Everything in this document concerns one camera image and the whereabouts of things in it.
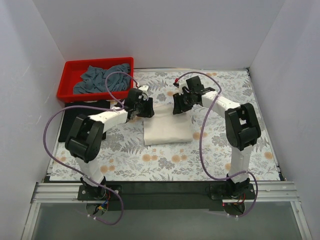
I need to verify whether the blue grey t shirt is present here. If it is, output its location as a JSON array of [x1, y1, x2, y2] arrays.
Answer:
[[73, 63, 131, 95]]

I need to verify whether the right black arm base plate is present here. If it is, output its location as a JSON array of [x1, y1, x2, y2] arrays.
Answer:
[[209, 182, 256, 200]]

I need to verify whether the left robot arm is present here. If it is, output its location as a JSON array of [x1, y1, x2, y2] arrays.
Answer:
[[65, 85, 155, 200]]

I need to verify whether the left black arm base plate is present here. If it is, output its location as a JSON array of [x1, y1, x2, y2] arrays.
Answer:
[[76, 184, 118, 201]]

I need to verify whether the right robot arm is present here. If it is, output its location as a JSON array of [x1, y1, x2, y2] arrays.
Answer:
[[173, 87, 261, 199]]

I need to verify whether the floral patterned table mat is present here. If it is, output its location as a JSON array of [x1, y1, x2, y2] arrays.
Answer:
[[48, 70, 280, 182]]

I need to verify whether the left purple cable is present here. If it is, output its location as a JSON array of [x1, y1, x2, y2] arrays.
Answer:
[[43, 71, 142, 226]]

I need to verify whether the cream white t shirt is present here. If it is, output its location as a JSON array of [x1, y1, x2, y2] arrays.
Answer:
[[143, 104, 193, 146]]

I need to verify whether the folded black t shirt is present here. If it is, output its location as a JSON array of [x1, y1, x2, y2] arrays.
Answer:
[[58, 100, 111, 143]]

